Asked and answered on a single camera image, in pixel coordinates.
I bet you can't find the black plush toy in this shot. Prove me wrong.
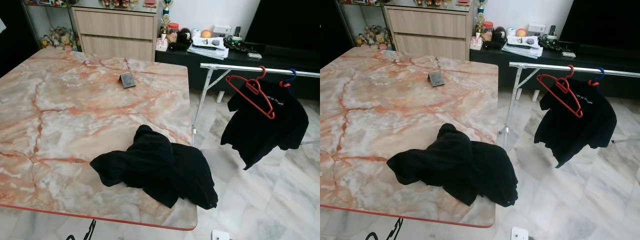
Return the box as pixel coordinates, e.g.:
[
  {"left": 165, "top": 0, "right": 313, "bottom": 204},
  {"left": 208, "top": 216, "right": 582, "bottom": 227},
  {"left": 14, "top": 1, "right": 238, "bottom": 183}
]
[
  {"left": 492, "top": 27, "right": 507, "bottom": 49},
  {"left": 177, "top": 28, "right": 192, "bottom": 51}
]

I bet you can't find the glass display cabinet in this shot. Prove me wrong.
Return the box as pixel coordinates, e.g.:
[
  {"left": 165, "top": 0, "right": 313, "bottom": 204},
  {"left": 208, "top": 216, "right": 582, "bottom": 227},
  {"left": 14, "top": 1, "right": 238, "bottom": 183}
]
[
  {"left": 336, "top": 0, "right": 391, "bottom": 51},
  {"left": 20, "top": 0, "right": 81, "bottom": 53}
]

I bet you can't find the stack of white papers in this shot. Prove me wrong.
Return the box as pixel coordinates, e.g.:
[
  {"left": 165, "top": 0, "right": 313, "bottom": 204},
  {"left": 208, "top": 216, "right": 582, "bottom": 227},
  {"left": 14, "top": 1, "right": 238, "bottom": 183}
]
[
  {"left": 501, "top": 35, "right": 544, "bottom": 59},
  {"left": 187, "top": 36, "right": 230, "bottom": 61}
]

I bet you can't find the black soundbar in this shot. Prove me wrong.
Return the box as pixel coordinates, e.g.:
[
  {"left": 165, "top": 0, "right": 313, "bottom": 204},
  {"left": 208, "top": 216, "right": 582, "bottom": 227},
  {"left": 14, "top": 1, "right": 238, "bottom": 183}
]
[{"left": 575, "top": 42, "right": 640, "bottom": 57}]

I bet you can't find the black flat television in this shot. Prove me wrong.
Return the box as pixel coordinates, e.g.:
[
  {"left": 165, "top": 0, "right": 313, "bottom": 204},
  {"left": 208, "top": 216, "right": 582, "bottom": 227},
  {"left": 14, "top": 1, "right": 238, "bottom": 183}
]
[
  {"left": 243, "top": 0, "right": 321, "bottom": 51},
  {"left": 558, "top": 0, "right": 640, "bottom": 48}
]

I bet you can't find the gold blue trophy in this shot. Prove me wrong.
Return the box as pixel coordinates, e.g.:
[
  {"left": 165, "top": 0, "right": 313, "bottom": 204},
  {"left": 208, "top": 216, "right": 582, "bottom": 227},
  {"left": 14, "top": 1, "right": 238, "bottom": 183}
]
[
  {"left": 159, "top": 0, "right": 173, "bottom": 38},
  {"left": 474, "top": 0, "right": 488, "bottom": 36}
]

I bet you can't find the red plastic hanger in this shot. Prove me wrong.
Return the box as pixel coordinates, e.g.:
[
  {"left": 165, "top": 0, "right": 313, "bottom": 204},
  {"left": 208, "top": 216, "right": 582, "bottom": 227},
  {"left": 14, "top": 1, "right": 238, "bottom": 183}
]
[
  {"left": 536, "top": 64, "right": 585, "bottom": 119},
  {"left": 225, "top": 65, "right": 277, "bottom": 121}
]

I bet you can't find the black shirt with green logo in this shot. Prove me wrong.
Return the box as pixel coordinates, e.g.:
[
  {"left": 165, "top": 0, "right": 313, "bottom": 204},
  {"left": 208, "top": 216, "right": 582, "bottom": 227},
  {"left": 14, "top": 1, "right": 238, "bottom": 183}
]
[
  {"left": 386, "top": 123, "right": 519, "bottom": 208},
  {"left": 90, "top": 124, "right": 219, "bottom": 210}
]

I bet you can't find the light wooden cabinet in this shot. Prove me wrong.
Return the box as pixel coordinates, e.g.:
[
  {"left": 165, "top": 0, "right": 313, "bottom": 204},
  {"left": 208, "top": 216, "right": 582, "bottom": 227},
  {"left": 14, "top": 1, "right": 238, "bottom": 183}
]
[
  {"left": 71, "top": 5, "right": 161, "bottom": 62},
  {"left": 382, "top": 4, "right": 473, "bottom": 62}
]

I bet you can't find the blue plastic hanger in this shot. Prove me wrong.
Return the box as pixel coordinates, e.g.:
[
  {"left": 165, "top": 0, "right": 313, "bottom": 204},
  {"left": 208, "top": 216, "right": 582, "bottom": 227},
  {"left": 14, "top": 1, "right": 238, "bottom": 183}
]
[
  {"left": 588, "top": 67, "right": 606, "bottom": 87},
  {"left": 280, "top": 68, "right": 297, "bottom": 87}
]

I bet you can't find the silver metal clothes rack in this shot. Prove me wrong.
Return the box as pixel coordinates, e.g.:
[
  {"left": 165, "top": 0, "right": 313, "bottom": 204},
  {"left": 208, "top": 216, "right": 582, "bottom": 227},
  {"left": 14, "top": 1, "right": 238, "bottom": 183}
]
[
  {"left": 500, "top": 61, "right": 640, "bottom": 151},
  {"left": 191, "top": 62, "right": 321, "bottom": 148}
]

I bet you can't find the navy shirt with red collar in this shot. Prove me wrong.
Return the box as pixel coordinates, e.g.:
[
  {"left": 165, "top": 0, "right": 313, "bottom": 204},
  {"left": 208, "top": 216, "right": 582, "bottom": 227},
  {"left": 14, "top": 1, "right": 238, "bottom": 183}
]
[
  {"left": 533, "top": 77, "right": 618, "bottom": 169},
  {"left": 220, "top": 77, "right": 310, "bottom": 171}
]

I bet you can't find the black television console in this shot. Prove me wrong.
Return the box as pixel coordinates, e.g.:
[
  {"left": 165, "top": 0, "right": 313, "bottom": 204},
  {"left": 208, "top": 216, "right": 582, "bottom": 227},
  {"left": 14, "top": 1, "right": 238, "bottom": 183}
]
[
  {"left": 155, "top": 47, "right": 321, "bottom": 101},
  {"left": 470, "top": 46, "right": 640, "bottom": 100}
]

